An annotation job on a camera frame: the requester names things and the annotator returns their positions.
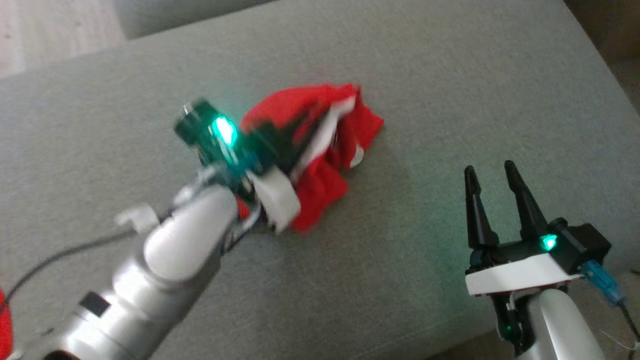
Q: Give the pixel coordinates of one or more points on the red and white jersey shirt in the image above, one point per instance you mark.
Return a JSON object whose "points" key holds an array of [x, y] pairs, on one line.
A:
{"points": [[360, 125]]}

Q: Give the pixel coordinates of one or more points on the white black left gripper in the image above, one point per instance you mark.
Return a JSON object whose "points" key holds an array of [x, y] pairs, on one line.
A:
{"points": [[277, 197]]}

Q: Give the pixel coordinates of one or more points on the red cloth item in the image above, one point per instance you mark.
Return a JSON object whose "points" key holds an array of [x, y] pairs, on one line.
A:
{"points": [[4, 325]]}

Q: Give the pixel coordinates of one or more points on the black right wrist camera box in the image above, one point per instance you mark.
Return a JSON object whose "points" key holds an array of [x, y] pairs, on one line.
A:
{"points": [[582, 245]]}

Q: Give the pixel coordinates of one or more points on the grey fabric sofa ottoman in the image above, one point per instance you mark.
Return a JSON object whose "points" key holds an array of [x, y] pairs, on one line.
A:
{"points": [[425, 75]]}

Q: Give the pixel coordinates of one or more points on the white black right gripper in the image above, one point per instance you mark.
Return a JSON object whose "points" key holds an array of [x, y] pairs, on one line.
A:
{"points": [[520, 275]]}

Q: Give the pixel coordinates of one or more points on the grey sofa seat cushion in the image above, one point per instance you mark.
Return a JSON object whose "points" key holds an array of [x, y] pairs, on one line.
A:
{"points": [[165, 15]]}

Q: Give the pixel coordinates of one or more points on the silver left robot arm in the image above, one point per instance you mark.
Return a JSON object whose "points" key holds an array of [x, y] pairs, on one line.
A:
{"points": [[165, 260]]}

